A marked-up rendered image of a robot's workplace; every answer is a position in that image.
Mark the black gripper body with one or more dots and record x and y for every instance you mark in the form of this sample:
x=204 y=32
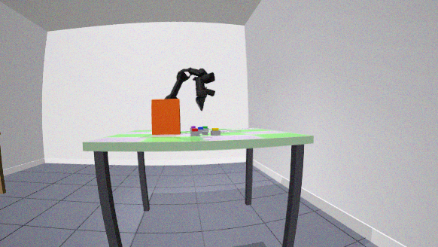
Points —
x=200 y=90

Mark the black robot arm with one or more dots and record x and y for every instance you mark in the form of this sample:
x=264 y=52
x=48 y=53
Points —
x=203 y=77

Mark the yellow button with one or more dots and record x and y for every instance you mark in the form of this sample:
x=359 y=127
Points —
x=215 y=132

